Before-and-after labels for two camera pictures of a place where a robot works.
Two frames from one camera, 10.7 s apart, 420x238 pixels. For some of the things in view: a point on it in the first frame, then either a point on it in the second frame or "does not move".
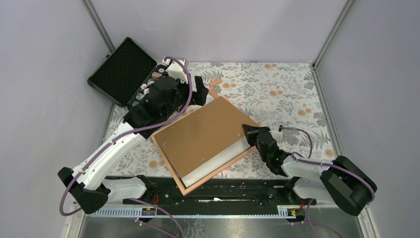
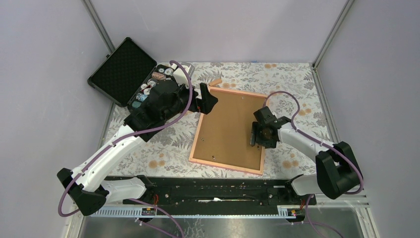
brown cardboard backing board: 203,132 to 225,135
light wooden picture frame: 199,182 to 228,167
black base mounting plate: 225,191 does not move
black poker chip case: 125,75 does not move
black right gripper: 251,132 to 271,144
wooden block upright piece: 215,82 does not move
